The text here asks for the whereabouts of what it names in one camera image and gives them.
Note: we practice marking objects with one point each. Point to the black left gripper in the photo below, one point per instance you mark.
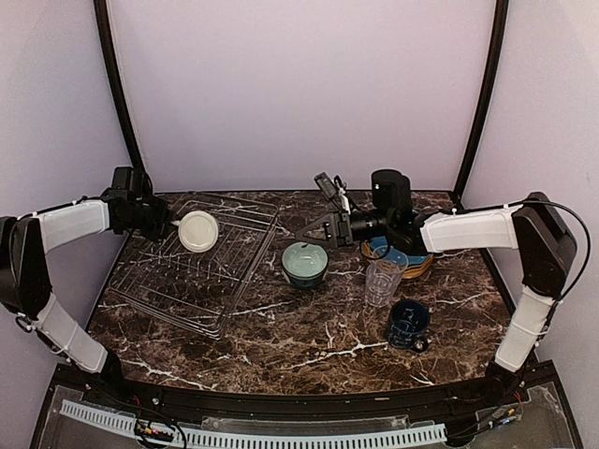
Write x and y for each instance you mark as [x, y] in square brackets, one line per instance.
[164, 229]

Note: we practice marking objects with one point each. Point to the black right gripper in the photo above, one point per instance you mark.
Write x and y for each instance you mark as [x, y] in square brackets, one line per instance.
[338, 229]

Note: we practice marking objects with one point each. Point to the white ribbed ceramic mug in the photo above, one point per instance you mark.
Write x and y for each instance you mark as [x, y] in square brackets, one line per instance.
[198, 231]

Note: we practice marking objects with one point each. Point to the dark blue ceramic mug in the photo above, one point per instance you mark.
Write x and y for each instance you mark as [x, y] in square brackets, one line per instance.
[407, 325]

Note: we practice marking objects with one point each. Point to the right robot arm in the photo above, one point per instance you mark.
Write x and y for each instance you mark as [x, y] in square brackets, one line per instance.
[533, 229]

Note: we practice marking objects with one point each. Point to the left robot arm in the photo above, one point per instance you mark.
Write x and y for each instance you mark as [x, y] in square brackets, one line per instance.
[41, 274]

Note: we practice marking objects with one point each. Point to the green ribbed ceramic bowl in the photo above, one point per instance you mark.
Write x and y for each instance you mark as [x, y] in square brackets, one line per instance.
[305, 265]

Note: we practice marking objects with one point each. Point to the blue polka dot plate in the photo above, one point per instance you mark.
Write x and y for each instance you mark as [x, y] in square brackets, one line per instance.
[378, 245]

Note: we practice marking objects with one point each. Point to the clear plastic tumbler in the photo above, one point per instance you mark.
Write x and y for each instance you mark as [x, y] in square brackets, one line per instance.
[383, 277]

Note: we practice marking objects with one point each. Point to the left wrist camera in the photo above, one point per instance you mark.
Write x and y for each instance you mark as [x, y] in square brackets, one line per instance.
[131, 183]

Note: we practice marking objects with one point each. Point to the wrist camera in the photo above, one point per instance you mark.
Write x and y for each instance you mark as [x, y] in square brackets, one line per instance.
[131, 183]
[333, 191]

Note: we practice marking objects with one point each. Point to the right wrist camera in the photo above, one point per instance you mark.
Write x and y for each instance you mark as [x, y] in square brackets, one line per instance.
[333, 191]

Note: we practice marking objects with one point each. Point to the wire dish rack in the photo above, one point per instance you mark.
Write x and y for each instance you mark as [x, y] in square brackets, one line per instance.
[197, 292]

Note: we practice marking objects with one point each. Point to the white slotted cable duct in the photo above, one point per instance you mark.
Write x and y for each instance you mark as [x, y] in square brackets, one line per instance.
[390, 432]

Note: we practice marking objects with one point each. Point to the black aluminium front rail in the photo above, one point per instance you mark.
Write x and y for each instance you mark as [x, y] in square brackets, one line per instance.
[445, 403]

